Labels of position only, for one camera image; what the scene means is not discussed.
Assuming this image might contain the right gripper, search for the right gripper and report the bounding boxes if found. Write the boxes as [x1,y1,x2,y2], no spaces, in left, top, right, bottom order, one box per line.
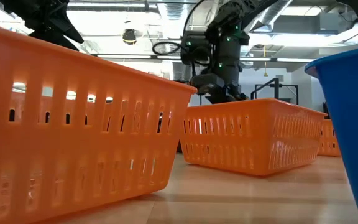
[190,73,249,105]

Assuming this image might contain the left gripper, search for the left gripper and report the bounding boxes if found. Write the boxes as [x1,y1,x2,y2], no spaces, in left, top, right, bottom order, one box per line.
[0,0,85,52]

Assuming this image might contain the orange plastic basket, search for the orange plastic basket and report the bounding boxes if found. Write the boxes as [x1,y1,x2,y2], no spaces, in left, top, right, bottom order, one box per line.
[0,22,198,224]
[317,119,342,157]
[180,98,328,177]

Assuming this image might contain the black metal railing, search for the black metal railing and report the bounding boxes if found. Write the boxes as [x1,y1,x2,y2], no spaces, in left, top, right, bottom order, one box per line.
[250,77,300,106]

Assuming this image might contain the black round ceiling device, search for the black round ceiling device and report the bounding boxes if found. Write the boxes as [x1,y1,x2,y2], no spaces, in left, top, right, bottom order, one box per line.
[122,28,137,45]

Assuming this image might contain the blue plastic basket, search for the blue plastic basket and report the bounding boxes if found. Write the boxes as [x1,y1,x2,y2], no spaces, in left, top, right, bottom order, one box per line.
[304,44,358,224]

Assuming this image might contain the yellow hanging cord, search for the yellow hanging cord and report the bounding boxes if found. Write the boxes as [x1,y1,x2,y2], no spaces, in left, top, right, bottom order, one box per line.
[262,45,269,78]

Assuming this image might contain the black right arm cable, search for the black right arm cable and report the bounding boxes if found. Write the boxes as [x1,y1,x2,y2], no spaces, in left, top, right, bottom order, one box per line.
[152,0,206,68]

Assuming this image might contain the silver air duct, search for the silver air duct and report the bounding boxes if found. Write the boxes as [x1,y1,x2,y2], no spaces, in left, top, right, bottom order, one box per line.
[250,0,295,32]

